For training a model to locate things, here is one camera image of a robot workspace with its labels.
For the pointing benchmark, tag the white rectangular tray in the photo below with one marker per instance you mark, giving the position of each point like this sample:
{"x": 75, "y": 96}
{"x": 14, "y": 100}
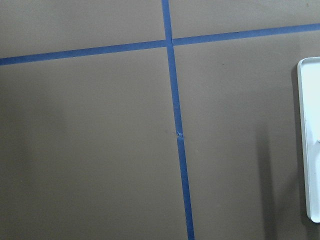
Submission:
{"x": 308, "y": 73}

